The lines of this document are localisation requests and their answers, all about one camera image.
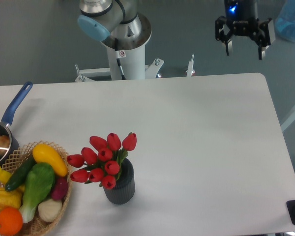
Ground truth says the purple red radish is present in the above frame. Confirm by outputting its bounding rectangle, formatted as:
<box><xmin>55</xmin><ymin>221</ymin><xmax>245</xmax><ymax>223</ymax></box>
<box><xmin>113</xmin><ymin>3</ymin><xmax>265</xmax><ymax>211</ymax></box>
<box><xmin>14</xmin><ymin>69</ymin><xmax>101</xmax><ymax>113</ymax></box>
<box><xmin>51</xmin><ymin>177</ymin><xmax>68</xmax><ymax>200</ymax></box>

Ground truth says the green bok choy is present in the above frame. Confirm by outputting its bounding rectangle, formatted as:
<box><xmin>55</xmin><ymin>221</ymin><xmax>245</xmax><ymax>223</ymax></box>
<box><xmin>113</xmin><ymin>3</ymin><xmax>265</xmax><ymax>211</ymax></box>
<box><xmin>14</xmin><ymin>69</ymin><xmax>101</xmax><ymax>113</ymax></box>
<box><xmin>19</xmin><ymin>163</ymin><xmax>55</xmax><ymax>224</ymax></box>

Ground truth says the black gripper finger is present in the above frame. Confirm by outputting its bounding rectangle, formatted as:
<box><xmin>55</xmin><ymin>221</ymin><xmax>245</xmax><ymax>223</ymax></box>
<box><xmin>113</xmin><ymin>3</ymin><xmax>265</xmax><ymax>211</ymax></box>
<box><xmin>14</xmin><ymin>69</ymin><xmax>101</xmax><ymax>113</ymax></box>
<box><xmin>251</xmin><ymin>18</ymin><xmax>275</xmax><ymax>60</ymax></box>
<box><xmin>215</xmin><ymin>16</ymin><xmax>233</xmax><ymax>56</ymax></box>

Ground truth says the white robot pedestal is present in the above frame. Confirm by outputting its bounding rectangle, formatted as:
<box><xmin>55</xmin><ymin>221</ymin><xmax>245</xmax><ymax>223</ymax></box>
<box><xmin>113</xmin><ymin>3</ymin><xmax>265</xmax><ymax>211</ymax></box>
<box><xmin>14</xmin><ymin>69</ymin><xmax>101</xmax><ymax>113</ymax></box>
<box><xmin>74</xmin><ymin>36</ymin><xmax>197</xmax><ymax>83</ymax></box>

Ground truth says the small yellow banana pepper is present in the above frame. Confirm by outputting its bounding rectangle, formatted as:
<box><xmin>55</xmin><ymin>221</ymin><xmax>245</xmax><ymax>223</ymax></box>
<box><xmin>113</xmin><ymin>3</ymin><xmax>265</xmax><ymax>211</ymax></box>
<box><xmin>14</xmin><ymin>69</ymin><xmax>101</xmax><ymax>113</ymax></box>
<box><xmin>0</xmin><ymin>166</ymin><xmax>12</xmax><ymax>185</ymax></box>

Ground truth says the white garlic bulb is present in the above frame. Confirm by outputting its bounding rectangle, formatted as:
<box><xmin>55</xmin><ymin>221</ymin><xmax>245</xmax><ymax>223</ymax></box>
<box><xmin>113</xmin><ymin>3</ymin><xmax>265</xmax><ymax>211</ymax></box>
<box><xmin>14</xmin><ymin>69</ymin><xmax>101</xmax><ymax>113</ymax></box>
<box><xmin>38</xmin><ymin>199</ymin><xmax>62</xmax><ymax>222</ymax></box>

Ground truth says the dark grey ribbed vase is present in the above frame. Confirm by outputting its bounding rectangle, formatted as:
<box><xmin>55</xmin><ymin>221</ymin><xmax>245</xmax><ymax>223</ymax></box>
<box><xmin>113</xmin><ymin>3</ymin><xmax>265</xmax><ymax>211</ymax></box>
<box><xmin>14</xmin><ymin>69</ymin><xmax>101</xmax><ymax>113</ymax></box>
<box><xmin>104</xmin><ymin>158</ymin><xmax>135</xmax><ymax>205</ymax></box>

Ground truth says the red tulip bouquet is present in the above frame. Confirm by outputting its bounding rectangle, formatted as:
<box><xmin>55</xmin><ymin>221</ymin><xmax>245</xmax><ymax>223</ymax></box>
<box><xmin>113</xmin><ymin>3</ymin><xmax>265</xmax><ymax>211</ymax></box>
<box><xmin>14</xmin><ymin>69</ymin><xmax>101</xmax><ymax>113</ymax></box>
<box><xmin>67</xmin><ymin>132</ymin><xmax>137</xmax><ymax>189</ymax></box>

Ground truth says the woven wicker basket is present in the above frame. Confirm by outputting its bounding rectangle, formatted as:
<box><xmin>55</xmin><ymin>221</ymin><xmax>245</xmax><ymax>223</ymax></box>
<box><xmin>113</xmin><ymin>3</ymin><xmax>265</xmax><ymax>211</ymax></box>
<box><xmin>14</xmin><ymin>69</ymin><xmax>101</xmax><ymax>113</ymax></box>
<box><xmin>0</xmin><ymin>141</ymin><xmax>72</xmax><ymax>236</ymax></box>

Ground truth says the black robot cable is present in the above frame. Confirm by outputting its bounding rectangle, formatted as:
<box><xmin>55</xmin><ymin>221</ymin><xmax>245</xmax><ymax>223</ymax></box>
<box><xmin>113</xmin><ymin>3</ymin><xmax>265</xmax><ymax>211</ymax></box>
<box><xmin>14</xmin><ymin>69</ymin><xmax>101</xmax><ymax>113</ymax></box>
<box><xmin>114</xmin><ymin>38</ymin><xmax>127</xmax><ymax>81</ymax></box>

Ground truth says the yellow squash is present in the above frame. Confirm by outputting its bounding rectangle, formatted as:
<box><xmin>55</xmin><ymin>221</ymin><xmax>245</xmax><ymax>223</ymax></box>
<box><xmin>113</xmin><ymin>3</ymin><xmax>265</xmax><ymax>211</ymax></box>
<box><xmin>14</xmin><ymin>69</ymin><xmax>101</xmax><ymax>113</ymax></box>
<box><xmin>32</xmin><ymin>144</ymin><xmax>68</xmax><ymax>177</ymax></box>

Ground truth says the dark green cucumber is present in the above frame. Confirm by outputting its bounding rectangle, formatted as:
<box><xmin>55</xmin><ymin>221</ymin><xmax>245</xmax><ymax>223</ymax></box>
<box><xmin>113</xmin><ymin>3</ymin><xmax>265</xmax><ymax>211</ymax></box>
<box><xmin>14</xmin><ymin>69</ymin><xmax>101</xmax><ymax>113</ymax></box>
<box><xmin>5</xmin><ymin>155</ymin><xmax>36</xmax><ymax>192</ymax></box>

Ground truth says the orange fruit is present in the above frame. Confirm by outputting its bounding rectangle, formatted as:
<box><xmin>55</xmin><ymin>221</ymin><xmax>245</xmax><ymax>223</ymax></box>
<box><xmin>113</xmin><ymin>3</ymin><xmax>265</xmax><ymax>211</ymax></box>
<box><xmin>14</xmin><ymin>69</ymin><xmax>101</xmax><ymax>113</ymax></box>
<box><xmin>0</xmin><ymin>207</ymin><xmax>23</xmax><ymax>236</ymax></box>

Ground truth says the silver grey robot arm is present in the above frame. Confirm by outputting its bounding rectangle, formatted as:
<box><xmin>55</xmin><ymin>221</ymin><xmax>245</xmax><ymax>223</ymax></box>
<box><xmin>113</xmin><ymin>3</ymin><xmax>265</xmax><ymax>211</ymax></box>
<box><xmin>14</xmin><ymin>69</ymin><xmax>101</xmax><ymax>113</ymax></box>
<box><xmin>78</xmin><ymin>0</ymin><xmax>275</xmax><ymax>59</ymax></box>

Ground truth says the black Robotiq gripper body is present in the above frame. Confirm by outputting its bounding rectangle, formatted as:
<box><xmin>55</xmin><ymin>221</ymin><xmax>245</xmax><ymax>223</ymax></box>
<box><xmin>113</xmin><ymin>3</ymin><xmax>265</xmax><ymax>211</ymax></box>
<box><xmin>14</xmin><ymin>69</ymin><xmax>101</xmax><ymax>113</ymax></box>
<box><xmin>224</xmin><ymin>0</ymin><xmax>260</xmax><ymax>37</ymax></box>

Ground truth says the yellow gourd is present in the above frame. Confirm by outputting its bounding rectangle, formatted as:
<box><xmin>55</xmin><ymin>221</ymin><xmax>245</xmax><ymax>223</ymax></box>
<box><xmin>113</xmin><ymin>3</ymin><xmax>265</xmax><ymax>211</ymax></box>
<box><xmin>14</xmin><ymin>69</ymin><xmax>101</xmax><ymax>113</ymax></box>
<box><xmin>0</xmin><ymin>187</ymin><xmax>22</xmax><ymax>211</ymax></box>

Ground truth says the blue handled saucepan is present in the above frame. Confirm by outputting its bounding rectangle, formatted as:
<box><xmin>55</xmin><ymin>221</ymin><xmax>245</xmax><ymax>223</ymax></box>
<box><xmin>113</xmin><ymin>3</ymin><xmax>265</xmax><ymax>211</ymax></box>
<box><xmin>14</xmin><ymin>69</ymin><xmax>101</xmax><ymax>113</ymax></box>
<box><xmin>0</xmin><ymin>82</ymin><xmax>33</xmax><ymax>166</ymax></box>

